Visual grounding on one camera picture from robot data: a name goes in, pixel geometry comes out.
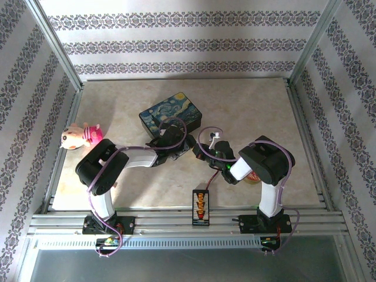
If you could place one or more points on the starry night painted box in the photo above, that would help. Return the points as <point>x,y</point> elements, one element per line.
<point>176,108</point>

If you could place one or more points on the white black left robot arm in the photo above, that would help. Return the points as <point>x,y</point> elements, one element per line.
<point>138,158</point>

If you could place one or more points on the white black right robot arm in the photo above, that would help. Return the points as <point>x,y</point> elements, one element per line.
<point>270,196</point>

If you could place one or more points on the black power board yellow connectors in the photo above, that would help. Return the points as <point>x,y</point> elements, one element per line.
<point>201,208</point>

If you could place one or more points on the small right connector board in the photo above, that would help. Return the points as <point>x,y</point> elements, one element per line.
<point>268,241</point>

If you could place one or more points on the small connector board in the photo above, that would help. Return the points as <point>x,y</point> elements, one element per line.
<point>268,241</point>
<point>108,241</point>

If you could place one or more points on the pink cream hamster plush toy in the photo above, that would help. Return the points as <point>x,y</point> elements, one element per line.
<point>73,136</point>

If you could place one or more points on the grey metal panel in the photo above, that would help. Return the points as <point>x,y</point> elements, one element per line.
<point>188,265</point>

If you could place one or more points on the small left connector board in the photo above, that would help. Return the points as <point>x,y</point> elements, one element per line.
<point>108,241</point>

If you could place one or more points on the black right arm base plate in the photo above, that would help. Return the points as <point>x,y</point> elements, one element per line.
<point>246,224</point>

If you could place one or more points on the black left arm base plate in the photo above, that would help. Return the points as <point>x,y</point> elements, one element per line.
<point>127,225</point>

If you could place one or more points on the aluminium frame post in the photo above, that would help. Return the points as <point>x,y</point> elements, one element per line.
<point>314,44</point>
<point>55,44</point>

